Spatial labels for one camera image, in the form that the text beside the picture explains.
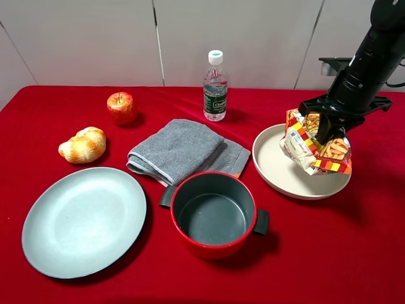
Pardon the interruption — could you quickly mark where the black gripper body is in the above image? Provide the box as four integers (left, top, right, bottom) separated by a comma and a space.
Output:
298, 68, 392, 133

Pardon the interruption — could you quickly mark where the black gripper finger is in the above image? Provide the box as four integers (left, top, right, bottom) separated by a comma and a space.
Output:
315, 111, 344, 145

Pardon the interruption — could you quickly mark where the colourful snack bag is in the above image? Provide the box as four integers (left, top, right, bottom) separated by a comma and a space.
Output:
279, 108, 352, 175

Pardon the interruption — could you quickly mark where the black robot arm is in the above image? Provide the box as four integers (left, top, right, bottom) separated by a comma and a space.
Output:
298, 0, 404, 144

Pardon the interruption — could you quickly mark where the cream shallow bowl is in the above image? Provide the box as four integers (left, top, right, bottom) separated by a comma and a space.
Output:
252, 123, 351, 200

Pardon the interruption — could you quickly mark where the clear plastic water bottle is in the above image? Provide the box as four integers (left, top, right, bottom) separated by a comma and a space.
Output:
203, 50, 228, 122

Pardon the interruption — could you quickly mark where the grey folded towel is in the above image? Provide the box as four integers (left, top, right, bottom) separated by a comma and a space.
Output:
127, 119, 250, 187

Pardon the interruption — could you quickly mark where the red apple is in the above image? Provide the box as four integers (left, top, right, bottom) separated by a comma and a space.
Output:
107, 92, 137, 125

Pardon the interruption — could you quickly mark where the orange white bread roll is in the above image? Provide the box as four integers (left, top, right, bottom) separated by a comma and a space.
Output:
58, 127, 106, 164

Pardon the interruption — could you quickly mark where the grey round plate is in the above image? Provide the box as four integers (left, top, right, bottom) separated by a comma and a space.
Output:
22, 167, 147, 279

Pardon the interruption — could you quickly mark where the red pot with black handles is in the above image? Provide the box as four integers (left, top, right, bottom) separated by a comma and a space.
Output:
159, 172, 270, 260

